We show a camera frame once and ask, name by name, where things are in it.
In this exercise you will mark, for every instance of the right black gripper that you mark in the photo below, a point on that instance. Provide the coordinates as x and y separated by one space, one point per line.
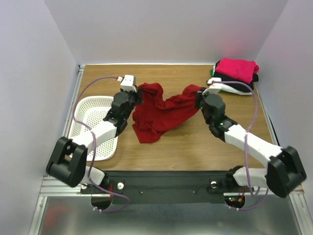
199 98

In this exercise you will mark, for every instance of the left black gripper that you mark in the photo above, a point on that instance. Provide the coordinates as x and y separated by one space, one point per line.
136 95

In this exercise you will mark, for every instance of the dark red t shirt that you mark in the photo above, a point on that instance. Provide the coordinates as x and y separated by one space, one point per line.
155 116

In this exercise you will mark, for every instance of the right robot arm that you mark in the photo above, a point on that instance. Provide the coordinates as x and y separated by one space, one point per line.
282 169

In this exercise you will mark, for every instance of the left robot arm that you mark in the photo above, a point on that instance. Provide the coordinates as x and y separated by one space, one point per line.
68 161

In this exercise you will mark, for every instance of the white folded t shirt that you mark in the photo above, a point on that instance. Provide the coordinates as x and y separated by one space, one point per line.
230 89

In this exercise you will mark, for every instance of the black folded t shirt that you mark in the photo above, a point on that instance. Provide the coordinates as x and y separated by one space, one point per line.
239 87

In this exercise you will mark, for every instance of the pink folded t shirt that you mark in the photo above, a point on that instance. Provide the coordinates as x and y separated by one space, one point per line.
239 69

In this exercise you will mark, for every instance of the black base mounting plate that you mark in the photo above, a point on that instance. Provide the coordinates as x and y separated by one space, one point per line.
153 187

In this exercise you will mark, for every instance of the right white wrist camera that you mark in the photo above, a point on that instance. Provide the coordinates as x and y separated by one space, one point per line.
215 88

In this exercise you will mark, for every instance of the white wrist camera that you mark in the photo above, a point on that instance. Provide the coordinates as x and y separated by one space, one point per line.
215 88
127 83

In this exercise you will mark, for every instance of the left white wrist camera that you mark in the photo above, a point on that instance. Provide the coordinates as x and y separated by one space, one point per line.
127 83

